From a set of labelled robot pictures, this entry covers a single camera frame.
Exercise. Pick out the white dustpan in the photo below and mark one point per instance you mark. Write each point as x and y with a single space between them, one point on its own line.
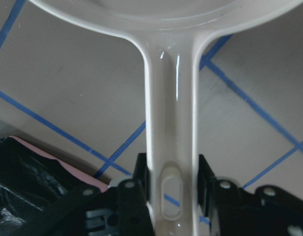
171 35

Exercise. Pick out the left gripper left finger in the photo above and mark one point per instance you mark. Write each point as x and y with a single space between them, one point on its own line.
141 173

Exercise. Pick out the black bag lined bin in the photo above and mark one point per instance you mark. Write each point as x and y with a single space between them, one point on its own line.
31 180

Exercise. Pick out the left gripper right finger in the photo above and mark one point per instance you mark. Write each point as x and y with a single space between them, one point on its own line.
205 179

